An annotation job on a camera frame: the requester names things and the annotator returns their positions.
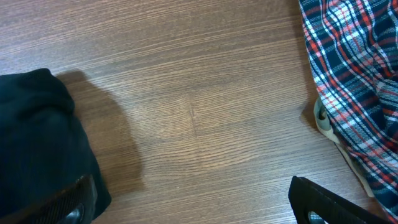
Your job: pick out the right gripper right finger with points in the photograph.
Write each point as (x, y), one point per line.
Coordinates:
(312, 203)

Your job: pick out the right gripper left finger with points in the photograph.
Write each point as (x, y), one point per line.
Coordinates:
(74, 204)

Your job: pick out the black polo shirt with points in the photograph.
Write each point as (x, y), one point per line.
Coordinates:
(44, 147)

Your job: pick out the beige cloth under plaid shirt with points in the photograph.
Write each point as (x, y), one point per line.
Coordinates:
(324, 126)

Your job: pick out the red blue plaid shirt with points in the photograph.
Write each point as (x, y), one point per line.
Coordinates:
(352, 50)

